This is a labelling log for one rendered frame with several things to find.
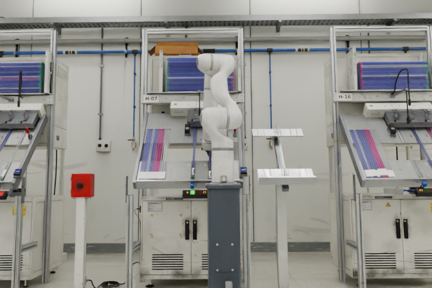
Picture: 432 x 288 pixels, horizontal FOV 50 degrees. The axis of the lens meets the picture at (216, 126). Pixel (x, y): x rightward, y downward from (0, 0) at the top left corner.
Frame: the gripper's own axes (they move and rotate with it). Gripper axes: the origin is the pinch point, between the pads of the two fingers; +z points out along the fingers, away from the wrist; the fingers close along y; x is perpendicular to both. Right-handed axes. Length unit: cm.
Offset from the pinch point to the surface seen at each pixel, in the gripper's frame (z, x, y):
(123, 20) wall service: 48, -212, 94
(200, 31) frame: -25, -99, 8
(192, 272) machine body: 56, 60, 13
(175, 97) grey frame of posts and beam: 1, -54, 27
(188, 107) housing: -0.1, -42.2, 16.7
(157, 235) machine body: 42, 39, 37
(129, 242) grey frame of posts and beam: 17, 56, 50
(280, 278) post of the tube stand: 33, 73, -44
